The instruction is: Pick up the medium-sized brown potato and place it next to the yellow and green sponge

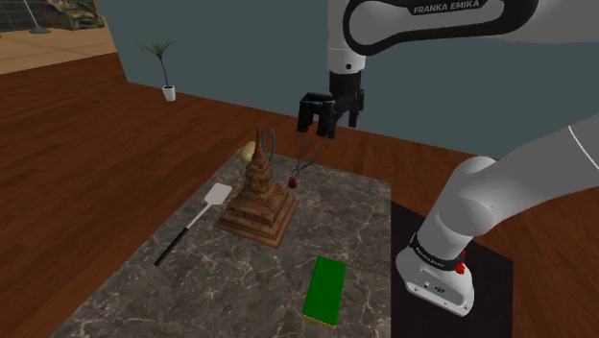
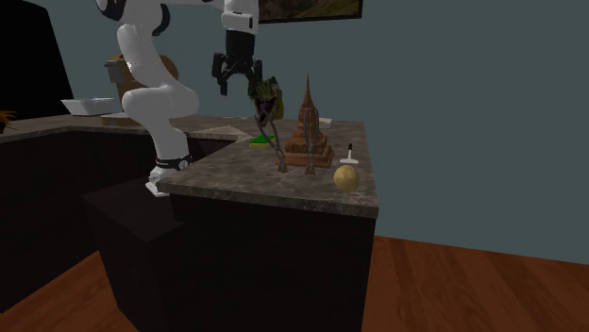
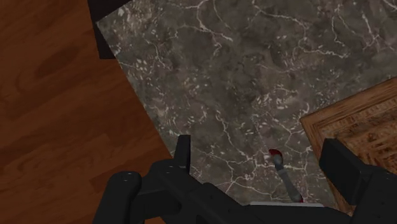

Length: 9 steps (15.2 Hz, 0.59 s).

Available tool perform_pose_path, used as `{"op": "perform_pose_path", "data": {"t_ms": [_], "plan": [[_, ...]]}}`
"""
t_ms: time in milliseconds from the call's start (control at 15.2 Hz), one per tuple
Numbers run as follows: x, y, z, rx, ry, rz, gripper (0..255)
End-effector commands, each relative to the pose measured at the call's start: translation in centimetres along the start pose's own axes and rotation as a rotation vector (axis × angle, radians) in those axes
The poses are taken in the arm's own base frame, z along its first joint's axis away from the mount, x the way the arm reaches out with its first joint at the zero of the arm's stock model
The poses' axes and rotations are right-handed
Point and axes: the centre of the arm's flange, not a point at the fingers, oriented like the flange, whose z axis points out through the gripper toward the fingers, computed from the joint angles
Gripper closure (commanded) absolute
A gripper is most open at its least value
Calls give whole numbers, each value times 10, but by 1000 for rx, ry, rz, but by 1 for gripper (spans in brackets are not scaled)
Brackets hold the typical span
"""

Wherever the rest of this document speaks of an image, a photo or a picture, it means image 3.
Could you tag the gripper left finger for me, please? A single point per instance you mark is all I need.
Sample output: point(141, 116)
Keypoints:
point(161, 189)

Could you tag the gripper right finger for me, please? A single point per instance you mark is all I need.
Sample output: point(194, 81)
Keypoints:
point(356, 176)

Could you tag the brown wooden patterned board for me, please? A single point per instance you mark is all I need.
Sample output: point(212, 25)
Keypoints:
point(363, 121)

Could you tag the grey brush with red tip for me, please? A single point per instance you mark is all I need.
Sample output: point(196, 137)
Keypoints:
point(283, 173)

